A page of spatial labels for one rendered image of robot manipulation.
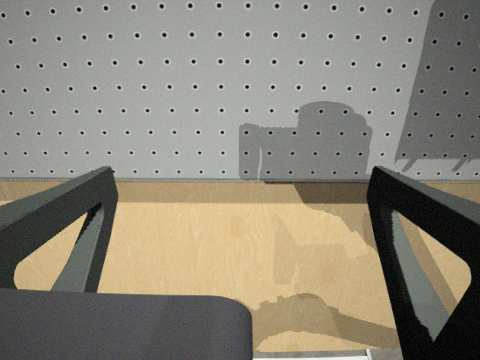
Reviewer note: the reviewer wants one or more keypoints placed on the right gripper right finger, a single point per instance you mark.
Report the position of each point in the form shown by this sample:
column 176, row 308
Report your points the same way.
column 419, row 314

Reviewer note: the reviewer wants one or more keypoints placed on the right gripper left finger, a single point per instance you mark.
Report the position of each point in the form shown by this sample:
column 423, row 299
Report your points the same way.
column 28, row 223

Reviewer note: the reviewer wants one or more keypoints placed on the grey perforated base plate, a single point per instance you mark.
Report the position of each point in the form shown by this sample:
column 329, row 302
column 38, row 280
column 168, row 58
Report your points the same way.
column 240, row 90

